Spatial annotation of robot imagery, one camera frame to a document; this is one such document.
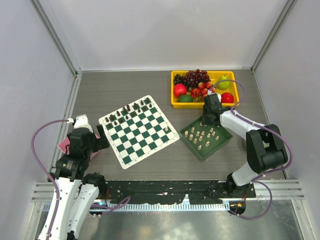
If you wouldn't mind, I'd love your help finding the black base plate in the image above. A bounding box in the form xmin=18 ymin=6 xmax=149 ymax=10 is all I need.
xmin=97 ymin=180 xmax=256 ymax=205

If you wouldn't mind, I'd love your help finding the red apple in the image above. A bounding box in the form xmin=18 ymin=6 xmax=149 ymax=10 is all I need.
xmin=221 ymin=92 xmax=234 ymax=104
xmin=173 ymin=83 xmax=188 ymax=98

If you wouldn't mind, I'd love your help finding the yellow plastic fruit tray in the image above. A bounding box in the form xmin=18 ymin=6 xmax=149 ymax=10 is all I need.
xmin=171 ymin=69 xmax=240 ymax=109

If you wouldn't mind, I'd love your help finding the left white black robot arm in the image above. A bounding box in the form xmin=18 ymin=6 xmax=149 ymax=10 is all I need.
xmin=38 ymin=123 xmax=109 ymax=240

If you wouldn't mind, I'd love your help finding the white slotted cable duct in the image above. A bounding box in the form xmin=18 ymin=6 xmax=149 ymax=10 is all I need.
xmin=43 ymin=201 xmax=231 ymax=213

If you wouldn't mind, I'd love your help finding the green lime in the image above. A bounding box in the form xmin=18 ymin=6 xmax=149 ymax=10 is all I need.
xmin=177 ymin=94 xmax=194 ymax=103

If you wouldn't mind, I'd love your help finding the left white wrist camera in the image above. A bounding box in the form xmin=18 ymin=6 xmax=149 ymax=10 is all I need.
xmin=67 ymin=114 xmax=93 ymax=132

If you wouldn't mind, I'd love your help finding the green netted melon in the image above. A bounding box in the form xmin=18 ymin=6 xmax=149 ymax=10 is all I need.
xmin=241 ymin=139 xmax=247 ymax=150

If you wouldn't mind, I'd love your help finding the dark green piece tray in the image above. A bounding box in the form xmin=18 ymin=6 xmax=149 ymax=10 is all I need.
xmin=179 ymin=116 xmax=233 ymax=162

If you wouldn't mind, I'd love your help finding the black grape bunch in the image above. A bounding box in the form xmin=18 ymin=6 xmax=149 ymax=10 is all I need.
xmin=173 ymin=74 xmax=184 ymax=85

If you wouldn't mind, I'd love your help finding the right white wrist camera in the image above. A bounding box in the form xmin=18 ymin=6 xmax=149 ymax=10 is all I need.
xmin=207 ymin=91 xmax=222 ymax=102

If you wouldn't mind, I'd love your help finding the red apple left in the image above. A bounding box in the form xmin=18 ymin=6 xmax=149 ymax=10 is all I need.
xmin=173 ymin=83 xmax=188 ymax=98

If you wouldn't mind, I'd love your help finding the red apple right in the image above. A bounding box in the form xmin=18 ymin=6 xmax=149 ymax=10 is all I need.
xmin=221 ymin=92 xmax=234 ymax=104

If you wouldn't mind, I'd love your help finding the pink box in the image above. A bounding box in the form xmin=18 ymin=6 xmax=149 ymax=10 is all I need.
xmin=57 ymin=131 xmax=100 ymax=160

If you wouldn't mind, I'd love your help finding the dark purple grape bunch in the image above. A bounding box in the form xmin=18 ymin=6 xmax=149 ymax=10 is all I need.
xmin=181 ymin=69 xmax=211 ymax=88

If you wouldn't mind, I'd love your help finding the green white chess board mat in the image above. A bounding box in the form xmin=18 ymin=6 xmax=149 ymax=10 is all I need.
xmin=98 ymin=95 xmax=180 ymax=170

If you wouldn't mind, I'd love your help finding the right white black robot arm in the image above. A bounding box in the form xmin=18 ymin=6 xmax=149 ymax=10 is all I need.
xmin=202 ymin=93 xmax=289 ymax=197

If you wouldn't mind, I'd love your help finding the green pear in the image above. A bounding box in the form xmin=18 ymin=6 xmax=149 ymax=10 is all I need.
xmin=216 ymin=74 xmax=230 ymax=90

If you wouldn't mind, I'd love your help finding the red cherry bunch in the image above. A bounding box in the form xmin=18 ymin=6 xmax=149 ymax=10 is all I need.
xmin=190 ymin=81 xmax=216 ymax=102

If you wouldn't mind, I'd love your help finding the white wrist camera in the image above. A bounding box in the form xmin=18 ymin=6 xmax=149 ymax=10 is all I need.
xmin=67 ymin=114 xmax=93 ymax=132
xmin=207 ymin=91 xmax=222 ymax=102

